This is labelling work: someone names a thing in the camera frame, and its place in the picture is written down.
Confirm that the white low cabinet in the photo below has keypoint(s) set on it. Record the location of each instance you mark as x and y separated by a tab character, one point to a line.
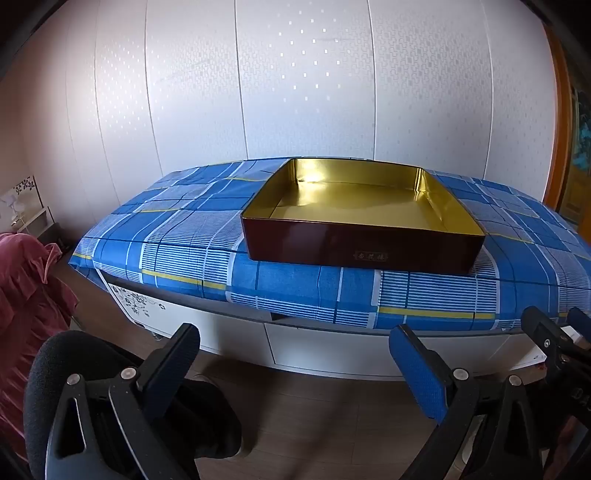
221	332

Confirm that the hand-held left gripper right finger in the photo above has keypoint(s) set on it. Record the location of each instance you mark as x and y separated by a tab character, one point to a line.
418	374

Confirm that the orange wooden door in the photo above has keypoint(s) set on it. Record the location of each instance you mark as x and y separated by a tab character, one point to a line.
561	138

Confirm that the blue-green wall picture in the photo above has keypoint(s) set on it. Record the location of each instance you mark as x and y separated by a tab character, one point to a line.
581	138

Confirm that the maroon box with gold interior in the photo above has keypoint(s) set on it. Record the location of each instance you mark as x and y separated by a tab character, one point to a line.
360	249

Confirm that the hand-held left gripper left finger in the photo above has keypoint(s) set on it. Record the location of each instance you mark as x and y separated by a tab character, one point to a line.
173	364

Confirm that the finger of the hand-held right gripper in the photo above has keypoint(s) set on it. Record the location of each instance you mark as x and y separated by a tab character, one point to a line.
581	319
545	337

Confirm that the white floral side cabinet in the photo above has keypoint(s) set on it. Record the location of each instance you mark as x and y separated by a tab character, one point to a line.
18	198

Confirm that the pink cloth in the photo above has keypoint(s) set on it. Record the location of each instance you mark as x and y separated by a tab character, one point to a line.
27	295

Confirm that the person's black-clad leg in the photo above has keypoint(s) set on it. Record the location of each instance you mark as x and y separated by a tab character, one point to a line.
46	364

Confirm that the white panelled wardrobe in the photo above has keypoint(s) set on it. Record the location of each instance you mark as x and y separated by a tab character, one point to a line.
300	92

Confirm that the blue plaid cloth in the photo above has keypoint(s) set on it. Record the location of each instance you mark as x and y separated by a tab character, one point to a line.
184	249

